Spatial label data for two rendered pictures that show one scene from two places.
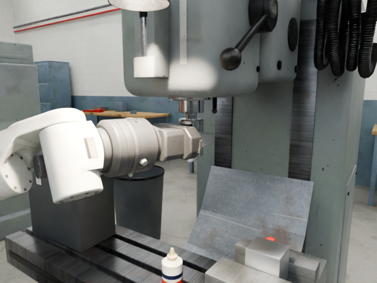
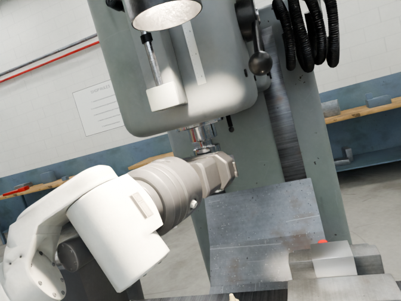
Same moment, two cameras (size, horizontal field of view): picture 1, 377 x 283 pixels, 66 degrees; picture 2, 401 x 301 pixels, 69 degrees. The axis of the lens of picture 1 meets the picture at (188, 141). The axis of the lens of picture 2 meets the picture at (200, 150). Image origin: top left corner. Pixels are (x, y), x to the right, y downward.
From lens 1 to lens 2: 0.16 m
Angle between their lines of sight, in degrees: 16
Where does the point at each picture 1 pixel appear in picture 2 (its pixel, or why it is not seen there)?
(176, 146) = (213, 177)
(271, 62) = not seen: hidden behind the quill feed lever
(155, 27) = (165, 49)
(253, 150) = (243, 166)
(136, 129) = (175, 169)
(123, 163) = (177, 212)
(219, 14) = (228, 23)
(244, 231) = (264, 249)
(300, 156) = (290, 158)
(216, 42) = (233, 52)
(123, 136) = (168, 180)
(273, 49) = not seen: hidden behind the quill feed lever
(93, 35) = not seen: outside the picture
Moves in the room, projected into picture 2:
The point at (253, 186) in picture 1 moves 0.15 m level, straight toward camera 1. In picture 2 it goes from (255, 202) to (271, 218)
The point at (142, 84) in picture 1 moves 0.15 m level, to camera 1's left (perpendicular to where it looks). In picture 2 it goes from (153, 120) to (43, 149)
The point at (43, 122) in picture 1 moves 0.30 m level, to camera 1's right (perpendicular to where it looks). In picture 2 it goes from (73, 192) to (321, 115)
